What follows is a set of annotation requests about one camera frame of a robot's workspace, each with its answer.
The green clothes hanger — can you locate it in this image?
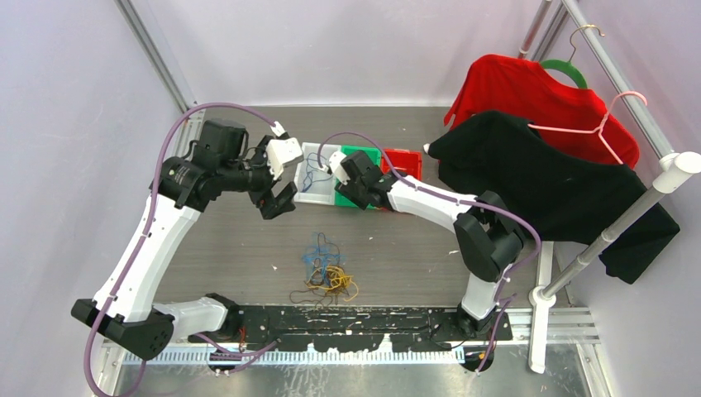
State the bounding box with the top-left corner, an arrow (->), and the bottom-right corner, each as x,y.
540,24 -> 605,89

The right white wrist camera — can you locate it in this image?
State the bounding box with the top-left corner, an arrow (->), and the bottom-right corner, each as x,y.
328,151 -> 351,184

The pink clothes hanger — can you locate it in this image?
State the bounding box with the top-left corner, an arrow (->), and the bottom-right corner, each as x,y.
528,90 -> 648,165

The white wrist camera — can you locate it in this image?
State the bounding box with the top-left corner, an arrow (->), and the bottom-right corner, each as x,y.
328,151 -> 351,184
265,137 -> 303,180

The black shirt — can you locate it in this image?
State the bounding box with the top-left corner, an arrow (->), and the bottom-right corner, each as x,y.
427,110 -> 681,285

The red shirt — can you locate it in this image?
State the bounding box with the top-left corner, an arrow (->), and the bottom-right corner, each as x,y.
444,54 -> 640,168

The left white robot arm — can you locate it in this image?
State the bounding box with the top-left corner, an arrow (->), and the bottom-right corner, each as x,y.
71,120 -> 303,361

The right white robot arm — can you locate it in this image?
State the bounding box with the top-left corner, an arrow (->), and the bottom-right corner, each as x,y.
328,151 -> 525,340

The dark blue wire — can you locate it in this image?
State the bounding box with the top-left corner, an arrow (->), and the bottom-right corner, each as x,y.
301,152 -> 332,193

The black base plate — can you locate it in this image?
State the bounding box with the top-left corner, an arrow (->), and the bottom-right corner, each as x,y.
206,305 -> 513,353

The white plastic bin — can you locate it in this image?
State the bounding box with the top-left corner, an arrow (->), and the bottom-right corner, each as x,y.
293,142 -> 341,206

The white clothes rack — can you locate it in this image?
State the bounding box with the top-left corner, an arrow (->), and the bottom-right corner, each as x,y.
518,1 -> 700,374

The red plastic bin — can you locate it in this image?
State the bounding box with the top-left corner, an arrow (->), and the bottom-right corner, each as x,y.
384,148 -> 422,180

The coloured wire bundle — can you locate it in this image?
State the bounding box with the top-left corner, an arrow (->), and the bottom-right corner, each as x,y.
289,232 -> 360,309

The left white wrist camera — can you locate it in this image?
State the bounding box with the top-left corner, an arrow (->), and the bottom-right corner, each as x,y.
265,137 -> 303,180

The aluminium frame rail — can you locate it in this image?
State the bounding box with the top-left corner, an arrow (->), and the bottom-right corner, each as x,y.
102,0 -> 207,385

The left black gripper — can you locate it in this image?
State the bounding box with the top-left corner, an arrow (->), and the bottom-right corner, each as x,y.
220,136 -> 296,218

